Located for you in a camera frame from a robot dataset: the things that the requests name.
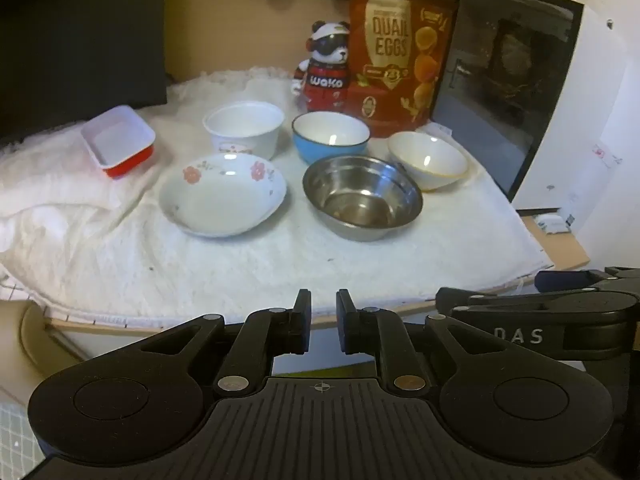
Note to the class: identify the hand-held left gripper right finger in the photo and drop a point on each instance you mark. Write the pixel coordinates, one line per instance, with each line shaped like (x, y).
(345, 322)

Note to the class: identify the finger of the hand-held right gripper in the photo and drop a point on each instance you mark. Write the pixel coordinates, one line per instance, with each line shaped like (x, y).
(565, 280)
(460, 299)

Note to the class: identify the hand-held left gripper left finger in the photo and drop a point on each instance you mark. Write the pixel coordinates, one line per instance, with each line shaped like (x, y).
(301, 322)

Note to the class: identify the stainless steel bowl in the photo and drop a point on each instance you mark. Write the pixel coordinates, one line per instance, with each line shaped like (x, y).
(360, 195)

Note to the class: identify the white bowl yellow rim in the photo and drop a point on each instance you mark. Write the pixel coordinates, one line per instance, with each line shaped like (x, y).
(425, 157)

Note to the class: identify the blue enamel bowl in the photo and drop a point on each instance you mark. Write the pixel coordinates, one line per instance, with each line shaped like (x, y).
(330, 130)

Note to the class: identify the red and white rectangular container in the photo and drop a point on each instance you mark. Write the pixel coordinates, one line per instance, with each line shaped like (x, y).
(117, 132)

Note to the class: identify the small white packet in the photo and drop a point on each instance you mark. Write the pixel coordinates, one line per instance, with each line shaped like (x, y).
(552, 223)

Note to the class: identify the white fluffy towel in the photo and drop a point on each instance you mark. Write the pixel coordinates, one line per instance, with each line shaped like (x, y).
(250, 270)

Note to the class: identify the white floral deep plate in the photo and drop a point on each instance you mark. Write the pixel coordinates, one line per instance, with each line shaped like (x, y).
(222, 195)

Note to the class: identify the white paper sheet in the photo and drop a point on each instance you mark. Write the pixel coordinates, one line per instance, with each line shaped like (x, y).
(442, 129)

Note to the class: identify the white appliance black glass door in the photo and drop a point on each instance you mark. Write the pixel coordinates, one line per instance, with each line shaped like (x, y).
(520, 90)

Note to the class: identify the white paper bowl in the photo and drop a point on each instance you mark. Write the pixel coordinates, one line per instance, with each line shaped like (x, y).
(245, 125)

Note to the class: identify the panda figurine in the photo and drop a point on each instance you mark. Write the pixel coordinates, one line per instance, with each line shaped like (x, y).
(325, 70)

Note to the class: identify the red snack bag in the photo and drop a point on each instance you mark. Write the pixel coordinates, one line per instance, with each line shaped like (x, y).
(395, 50)

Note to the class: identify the beige chair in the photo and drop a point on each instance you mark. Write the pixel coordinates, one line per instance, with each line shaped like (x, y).
(30, 340)

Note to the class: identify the black monitor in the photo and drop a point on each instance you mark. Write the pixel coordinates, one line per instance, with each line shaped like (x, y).
(75, 35)

